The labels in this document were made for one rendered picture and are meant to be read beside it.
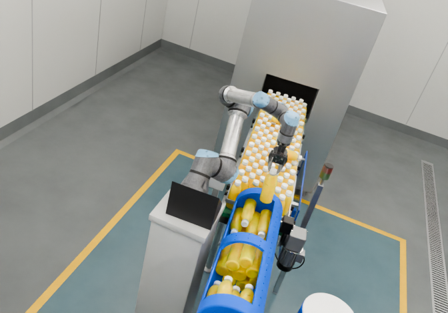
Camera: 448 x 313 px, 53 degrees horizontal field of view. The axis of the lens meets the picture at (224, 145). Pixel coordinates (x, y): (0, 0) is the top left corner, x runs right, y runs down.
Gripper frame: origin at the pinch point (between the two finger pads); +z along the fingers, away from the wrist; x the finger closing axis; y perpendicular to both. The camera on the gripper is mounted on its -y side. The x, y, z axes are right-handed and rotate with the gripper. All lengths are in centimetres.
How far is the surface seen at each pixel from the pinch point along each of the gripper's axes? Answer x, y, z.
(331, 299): 47, 35, 41
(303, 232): 33, -30, 59
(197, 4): -166, -461, 60
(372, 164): 128, -304, 145
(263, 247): 5.7, 34.7, 22.7
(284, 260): 27, -24, 82
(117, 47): -229, -329, 105
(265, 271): 10, 46, 26
